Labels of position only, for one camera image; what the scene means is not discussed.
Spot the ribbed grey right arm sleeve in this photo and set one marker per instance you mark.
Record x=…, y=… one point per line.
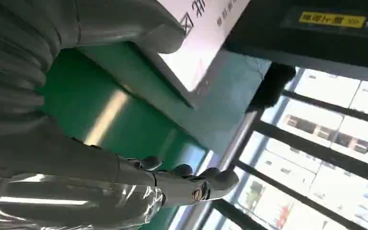
x=12, y=63

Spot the yellow label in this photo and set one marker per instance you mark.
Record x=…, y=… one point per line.
x=331, y=19

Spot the black machine housing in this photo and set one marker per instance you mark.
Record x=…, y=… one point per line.
x=314, y=47

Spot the black window frame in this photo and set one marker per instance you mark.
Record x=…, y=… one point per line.
x=298, y=144

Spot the white printed parcel box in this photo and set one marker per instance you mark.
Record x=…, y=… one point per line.
x=200, y=47

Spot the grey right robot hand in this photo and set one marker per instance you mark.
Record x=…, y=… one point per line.
x=76, y=158

